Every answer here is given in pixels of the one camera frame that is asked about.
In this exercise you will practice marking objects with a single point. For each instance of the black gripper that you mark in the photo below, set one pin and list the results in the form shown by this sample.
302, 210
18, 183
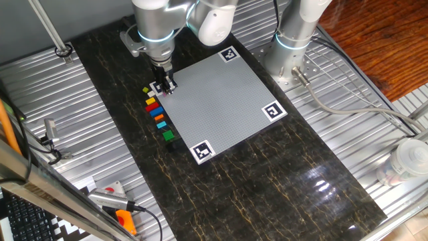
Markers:
162, 71

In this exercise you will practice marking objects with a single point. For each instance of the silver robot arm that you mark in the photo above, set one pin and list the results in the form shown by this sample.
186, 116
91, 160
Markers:
294, 30

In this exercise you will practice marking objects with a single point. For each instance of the white Lego brick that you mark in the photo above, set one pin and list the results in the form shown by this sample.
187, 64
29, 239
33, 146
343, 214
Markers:
151, 94

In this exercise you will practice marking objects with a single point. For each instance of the lime green Lego brick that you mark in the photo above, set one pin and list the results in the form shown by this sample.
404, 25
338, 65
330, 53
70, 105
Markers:
145, 89

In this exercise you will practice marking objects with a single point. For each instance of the yellow Lego brick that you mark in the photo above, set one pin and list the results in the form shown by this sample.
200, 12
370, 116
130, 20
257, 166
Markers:
150, 101

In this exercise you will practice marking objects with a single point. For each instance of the red long Lego brick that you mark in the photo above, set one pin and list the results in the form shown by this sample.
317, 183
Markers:
152, 107

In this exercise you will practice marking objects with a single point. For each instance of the blue long Lego brick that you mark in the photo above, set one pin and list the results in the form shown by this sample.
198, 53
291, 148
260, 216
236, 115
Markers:
156, 111

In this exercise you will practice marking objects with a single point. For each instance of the orange narrow Lego brick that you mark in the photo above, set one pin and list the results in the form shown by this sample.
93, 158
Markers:
159, 117

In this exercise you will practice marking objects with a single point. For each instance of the cyan Lego brick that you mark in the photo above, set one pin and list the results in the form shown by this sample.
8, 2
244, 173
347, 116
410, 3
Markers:
161, 124

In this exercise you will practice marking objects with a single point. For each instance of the green square Lego plate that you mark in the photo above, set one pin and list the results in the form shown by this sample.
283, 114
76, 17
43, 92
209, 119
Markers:
168, 135

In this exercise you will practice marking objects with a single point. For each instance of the grey Lego baseplate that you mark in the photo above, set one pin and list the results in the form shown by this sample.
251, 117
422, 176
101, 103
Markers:
220, 103

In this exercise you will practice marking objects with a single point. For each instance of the black long Lego plate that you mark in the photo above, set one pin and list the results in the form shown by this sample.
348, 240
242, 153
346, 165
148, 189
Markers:
175, 145

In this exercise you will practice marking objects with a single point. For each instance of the black white fiducial marker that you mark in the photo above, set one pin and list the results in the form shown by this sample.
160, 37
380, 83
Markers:
154, 87
274, 111
229, 54
202, 151

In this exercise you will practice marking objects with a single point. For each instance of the metal pole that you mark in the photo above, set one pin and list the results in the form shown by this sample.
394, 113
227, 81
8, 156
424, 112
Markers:
50, 31

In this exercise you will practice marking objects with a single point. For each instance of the orange emergency stop box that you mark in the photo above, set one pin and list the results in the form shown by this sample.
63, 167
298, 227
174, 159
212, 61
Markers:
127, 222

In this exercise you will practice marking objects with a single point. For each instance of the black marble pattern mat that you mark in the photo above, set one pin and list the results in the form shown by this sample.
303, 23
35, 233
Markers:
267, 187

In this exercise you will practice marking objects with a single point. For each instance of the aluminium robot mounting plate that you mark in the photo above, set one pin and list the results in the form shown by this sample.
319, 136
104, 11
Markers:
311, 68

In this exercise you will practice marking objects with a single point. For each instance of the orange tube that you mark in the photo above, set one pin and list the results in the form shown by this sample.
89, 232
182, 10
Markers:
8, 130

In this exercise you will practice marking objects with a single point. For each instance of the large fiducial marker sheet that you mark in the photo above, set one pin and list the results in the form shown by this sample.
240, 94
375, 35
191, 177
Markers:
67, 231

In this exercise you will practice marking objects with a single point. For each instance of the black keyboard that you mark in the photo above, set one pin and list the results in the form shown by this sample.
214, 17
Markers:
23, 217

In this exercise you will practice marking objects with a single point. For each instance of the translucent plastic jar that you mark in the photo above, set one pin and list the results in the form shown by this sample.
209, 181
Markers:
406, 162

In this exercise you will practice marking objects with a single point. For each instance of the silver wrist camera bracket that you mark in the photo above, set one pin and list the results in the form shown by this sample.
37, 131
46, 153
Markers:
132, 45

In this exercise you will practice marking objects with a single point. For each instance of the small silver camera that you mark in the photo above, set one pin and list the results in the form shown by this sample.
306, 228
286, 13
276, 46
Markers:
51, 130

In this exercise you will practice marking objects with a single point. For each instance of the ribbed silver camera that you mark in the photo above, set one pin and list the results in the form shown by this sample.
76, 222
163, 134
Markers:
108, 199

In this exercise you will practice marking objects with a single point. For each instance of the metal camera mount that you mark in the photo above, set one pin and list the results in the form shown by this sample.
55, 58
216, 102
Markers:
57, 152

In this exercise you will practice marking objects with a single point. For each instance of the aluminium frame bar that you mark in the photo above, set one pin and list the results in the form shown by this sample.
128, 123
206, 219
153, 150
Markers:
50, 187

